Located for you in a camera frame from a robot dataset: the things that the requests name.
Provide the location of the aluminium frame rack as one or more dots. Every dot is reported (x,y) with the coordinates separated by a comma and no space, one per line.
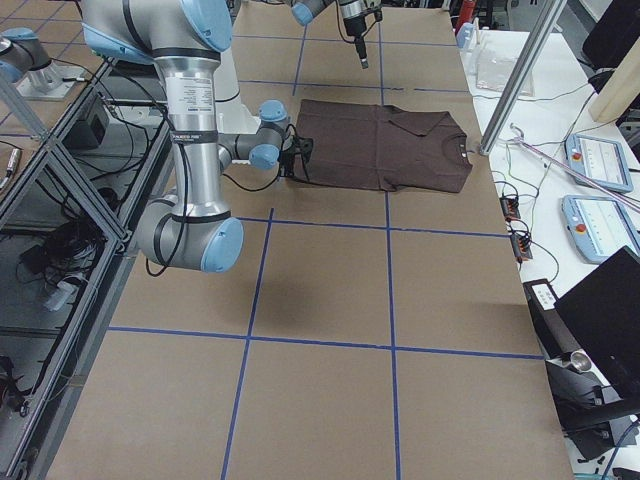
(67,223)

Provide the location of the aluminium frame post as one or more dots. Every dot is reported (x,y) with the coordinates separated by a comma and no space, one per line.
(527,59)

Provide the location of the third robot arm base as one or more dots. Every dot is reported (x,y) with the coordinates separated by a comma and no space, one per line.
(26,64)

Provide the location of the near teach pendant tablet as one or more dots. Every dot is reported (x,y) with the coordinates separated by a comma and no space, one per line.
(598,227)

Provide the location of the clear plastic sheet bag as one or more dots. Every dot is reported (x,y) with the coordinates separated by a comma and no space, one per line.
(493,70)

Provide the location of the far teach pendant tablet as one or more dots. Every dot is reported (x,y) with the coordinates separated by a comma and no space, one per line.
(600,160)

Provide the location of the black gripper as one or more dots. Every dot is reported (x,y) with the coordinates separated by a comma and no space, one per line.
(354,26)
(290,161)

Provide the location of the teach pendant tablet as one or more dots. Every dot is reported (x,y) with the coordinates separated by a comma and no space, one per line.
(600,160)
(598,227)

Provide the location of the red cylinder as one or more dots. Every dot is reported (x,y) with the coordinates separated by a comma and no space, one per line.
(466,11)

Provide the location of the long metal rod tool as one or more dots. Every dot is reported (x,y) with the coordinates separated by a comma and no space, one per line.
(519,139)

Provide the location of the black laptop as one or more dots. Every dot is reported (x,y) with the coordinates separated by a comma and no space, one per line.
(602,314)

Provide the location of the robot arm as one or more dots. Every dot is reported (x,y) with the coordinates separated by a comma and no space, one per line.
(355,20)
(191,226)

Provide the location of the dark brown t-shirt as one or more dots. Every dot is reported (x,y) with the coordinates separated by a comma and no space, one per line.
(382,148)

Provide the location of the steel cup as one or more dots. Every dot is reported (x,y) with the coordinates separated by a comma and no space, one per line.
(577,361)

